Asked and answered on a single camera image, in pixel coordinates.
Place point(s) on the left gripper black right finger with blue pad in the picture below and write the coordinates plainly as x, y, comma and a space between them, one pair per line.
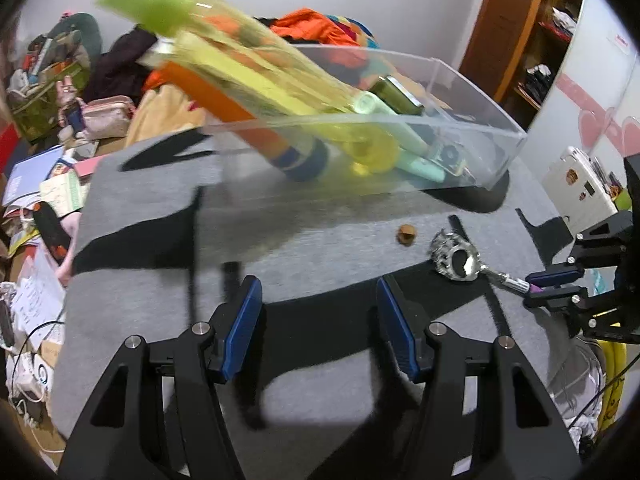
519, 433

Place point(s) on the metal bear claw scratcher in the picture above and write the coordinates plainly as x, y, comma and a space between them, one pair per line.
457, 259

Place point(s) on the pink pouch bag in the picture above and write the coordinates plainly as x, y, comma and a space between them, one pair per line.
108, 118

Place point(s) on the light green tube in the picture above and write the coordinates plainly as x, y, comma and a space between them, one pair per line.
412, 148

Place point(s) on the green black stamp block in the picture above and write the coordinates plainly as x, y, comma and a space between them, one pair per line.
450, 158

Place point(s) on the orange puffer jacket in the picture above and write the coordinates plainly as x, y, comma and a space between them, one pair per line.
306, 26

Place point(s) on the colourful patterned bedspread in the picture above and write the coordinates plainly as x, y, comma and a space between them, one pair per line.
164, 108

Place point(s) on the dark purple garment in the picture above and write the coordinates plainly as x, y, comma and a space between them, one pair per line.
118, 72

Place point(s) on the green cylinder bottle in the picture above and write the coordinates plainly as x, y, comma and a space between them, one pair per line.
623, 200

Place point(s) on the small brown wooden nut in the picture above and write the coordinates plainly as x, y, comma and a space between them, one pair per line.
406, 234

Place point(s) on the dark green glass jar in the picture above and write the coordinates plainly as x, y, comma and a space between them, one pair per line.
396, 96

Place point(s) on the white suitcase with stickers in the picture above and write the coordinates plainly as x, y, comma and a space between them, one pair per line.
576, 191

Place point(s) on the orange tube blue cap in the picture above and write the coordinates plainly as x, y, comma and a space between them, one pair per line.
300, 163

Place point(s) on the green repellent spray bottle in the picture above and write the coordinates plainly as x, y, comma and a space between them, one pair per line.
261, 71

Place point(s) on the teal neck pillow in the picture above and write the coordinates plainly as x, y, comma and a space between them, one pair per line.
88, 29

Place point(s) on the wooden door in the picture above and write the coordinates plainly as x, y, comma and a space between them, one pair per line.
497, 43

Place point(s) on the clear plastic storage bin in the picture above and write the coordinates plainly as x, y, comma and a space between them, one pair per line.
455, 111

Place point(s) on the wooden wardrobe shelf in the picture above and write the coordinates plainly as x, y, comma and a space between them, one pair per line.
542, 56

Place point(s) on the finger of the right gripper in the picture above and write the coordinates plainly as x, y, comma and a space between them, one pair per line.
556, 298
556, 275

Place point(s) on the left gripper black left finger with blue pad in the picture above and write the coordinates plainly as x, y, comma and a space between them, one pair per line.
120, 433

